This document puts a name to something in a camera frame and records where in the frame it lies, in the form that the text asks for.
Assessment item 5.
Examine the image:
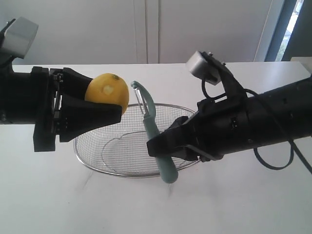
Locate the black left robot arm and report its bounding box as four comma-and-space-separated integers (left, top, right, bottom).
0, 54, 121, 152

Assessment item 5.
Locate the oval metal wire basket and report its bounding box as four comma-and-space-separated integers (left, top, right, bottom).
73, 102, 205, 179

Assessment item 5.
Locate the teal handled vegetable peeler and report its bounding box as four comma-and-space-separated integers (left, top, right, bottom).
131, 81, 178, 184

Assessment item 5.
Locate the white cabinet corner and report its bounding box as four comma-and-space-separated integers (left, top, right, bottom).
291, 57, 312, 74

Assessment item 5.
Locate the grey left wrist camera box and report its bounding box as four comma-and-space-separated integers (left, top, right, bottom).
0, 17, 39, 59

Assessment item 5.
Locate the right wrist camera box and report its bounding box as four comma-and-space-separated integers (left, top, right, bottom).
185, 51, 221, 85

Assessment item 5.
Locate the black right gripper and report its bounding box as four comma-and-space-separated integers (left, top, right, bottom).
147, 97, 251, 161

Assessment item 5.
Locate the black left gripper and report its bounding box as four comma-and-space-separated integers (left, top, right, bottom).
31, 66, 122, 153

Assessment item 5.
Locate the yellow lemon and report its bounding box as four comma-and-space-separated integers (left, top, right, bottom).
84, 73, 129, 115

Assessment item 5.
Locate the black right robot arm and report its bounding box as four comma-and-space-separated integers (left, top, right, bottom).
147, 78, 312, 161

